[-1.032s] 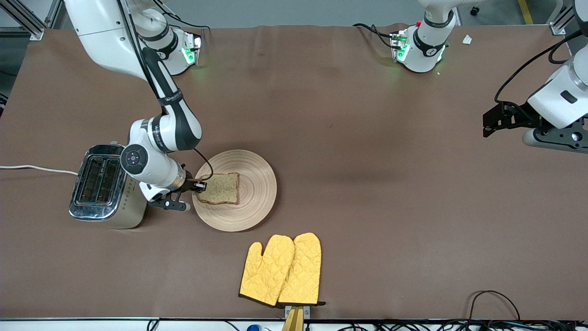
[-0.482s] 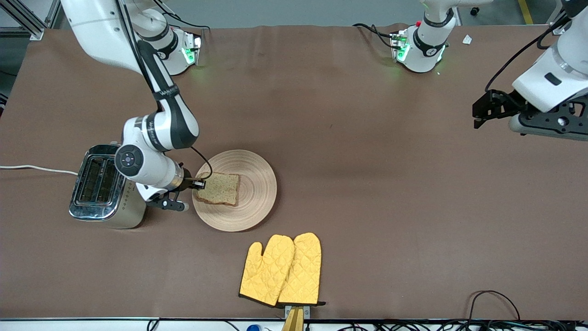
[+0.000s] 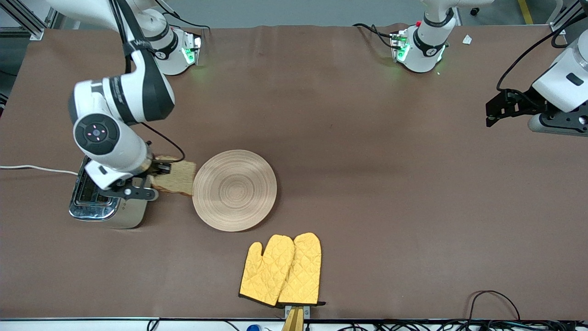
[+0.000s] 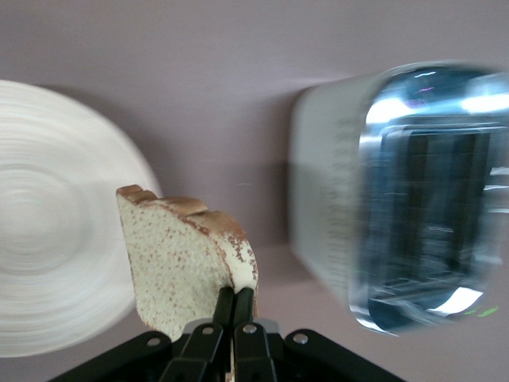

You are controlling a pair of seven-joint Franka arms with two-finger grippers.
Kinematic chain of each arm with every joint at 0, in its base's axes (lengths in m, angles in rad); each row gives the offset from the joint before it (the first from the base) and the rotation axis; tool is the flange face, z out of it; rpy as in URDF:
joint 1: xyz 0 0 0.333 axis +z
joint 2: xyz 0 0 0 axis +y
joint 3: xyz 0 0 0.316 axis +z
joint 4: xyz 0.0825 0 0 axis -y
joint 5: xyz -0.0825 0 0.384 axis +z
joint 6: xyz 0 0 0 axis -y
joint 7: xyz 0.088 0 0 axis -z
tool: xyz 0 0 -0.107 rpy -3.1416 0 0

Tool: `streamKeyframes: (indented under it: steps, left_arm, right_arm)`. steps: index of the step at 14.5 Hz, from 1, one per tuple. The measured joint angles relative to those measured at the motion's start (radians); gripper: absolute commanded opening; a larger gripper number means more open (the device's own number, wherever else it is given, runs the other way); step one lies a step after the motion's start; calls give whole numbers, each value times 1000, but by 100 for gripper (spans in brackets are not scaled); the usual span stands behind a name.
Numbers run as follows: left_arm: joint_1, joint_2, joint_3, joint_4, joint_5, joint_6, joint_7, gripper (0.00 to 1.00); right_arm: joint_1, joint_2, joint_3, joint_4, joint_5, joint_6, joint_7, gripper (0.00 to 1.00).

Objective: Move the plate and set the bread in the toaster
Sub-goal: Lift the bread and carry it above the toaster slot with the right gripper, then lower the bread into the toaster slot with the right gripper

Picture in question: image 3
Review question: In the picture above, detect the black left base cable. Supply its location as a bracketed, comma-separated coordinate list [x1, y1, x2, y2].
[353, 23, 396, 49]

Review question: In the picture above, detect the black right base cable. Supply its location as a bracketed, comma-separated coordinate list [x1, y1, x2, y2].
[154, 0, 212, 32]

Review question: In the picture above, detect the chrome and beige toaster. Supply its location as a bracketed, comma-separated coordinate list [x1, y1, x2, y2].
[69, 155, 152, 229]

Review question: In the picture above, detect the black cable bundle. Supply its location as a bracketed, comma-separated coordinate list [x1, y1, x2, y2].
[340, 320, 588, 331]

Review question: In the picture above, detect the black looped cable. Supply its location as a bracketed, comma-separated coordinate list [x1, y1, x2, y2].
[468, 290, 521, 322]

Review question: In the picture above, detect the white toaster power cord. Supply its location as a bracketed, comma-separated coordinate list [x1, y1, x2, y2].
[0, 165, 79, 176]

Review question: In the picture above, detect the brown table cover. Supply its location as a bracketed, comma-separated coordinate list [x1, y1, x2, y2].
[0, 24, 588, 321]

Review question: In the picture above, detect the brown bread slice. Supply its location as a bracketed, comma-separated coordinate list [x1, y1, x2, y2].
[151, 155, 197, 197]

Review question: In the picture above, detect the round wooden plate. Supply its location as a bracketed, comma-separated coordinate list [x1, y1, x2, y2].
[192, 149, 278, 233]

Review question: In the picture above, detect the black base cable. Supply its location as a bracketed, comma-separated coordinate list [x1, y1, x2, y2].
[154, 0, 212, 32]
[353, 23, 396, 49]

